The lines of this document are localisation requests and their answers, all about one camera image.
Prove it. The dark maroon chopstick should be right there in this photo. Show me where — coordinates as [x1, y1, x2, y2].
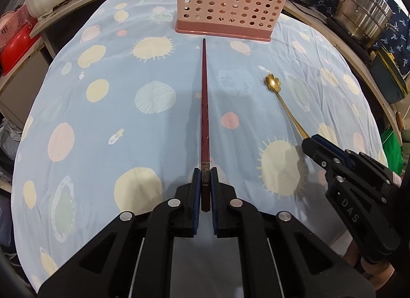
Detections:
[200, 38, 211, 212]

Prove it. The gold flower spoon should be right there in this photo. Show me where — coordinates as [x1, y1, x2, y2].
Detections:
[264, 73, 309, 139]

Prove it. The light blue patterned tablecloth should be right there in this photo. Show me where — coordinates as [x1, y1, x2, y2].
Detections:
[11, 0, 386, 289]

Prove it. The black induction cooker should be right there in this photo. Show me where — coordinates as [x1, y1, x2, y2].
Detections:
[326, 16, 378, 64]

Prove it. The blue palm print cloth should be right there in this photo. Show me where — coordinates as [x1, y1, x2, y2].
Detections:
[313, 0, 410, 65]

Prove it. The pink perforated utensil basket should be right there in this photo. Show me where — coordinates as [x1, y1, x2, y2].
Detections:
[175, 0, 287, 42]

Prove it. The stacked steel steamer pot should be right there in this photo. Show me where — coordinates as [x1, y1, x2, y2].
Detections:
[333, 0, 398, 49]

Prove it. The red plastic basin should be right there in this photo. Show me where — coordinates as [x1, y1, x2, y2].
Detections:
[1, 23, 39, 76]

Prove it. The small pink plastic basket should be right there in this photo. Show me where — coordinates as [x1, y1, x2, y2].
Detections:
[0, 4, 37, 51]

